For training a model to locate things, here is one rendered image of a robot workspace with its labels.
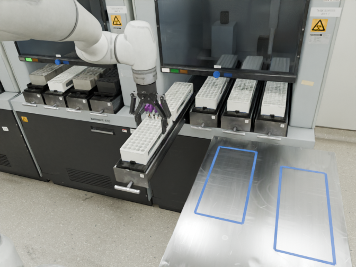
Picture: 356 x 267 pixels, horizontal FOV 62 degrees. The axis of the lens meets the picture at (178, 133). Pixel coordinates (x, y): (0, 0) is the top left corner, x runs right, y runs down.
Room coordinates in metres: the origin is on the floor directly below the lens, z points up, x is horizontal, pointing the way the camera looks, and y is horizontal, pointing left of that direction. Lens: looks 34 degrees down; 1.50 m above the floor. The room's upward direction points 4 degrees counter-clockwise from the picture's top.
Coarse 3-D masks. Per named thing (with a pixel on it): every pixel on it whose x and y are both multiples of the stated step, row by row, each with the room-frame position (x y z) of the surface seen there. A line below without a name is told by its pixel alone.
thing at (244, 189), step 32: (224, 160) 0.82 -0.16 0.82; (256, 160) 0.81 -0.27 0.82; (288, 160) 0.80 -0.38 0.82; (320, 160) 0.79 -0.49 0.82; (192, 192) 0.68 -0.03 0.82; (224, 192) 0.67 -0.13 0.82; (256, 192) 0.66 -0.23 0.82; (288, 192) 0.65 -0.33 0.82; (320, 192) 0.64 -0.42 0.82; (192, 224) 0.55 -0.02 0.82; (224, 224) 0.54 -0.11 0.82; (256, 224) 0.54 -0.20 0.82; (288, 224) 0.53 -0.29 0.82; (320, 224) 0.52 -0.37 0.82; (192, 256) 0.45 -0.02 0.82; (224, 256) 0.44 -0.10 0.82; (256, 256) 0.44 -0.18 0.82; (288, 256) 0.43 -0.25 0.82; (320, 256) 0.43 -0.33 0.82
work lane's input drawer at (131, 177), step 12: (192, 96) 1.36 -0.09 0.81; (180, 120) 1.15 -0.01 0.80; (168, 132) 1.04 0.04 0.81; (168, 144) 1.00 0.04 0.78; (156, 156) 0.89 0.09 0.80; (120, 168) 0.83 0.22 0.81; (132, 168) 0.82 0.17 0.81; (144, 168) 0.81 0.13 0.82; (156, 168) 0.87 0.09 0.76; (120, 180) 0.84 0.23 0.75; (132, 180) 0.82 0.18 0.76; (144, 180) 0.80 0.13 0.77; (132, 192) 0.77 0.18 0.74
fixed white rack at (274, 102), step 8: (272, 88) 1.28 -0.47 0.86; (280, 88) 1.29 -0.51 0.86; (264, 96) 1.20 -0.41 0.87; (272, 96) 1.20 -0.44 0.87; (280, 96) 1.20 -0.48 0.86; (264, 104) 1.13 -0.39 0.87; (272, 104) 1.13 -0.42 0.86; (280, 104) 1.12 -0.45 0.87; (264, 112) 1.13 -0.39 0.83; (272, 112) 1.11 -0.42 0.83; (280, 112) 1.10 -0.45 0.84
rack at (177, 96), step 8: (176, 88) 1.37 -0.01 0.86; (184, 88) 1.35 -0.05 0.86; (192, 88) 1.39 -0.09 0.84; (168, 96) 1.28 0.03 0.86; (176, 96) 1.27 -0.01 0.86; (184, 96) 1.27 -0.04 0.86; (168, 104) 1.21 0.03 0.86; (176, 104) 1.19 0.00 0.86; (184, 104) 1.26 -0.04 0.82; (176, 112) 1.21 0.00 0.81
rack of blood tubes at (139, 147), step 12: (144, 120) 1.07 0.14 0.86; (156, 120) 1.07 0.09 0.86; (168, 120) 1.07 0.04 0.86; (144, 132) 0.98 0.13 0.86; (156, 132) 0.97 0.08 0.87; (132, 144) 0.90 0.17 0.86; (144, 144) 0.90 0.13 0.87; (156, 144) 0.94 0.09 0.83; (132, 156) 0.85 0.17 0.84; (144, 156) 0.84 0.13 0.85
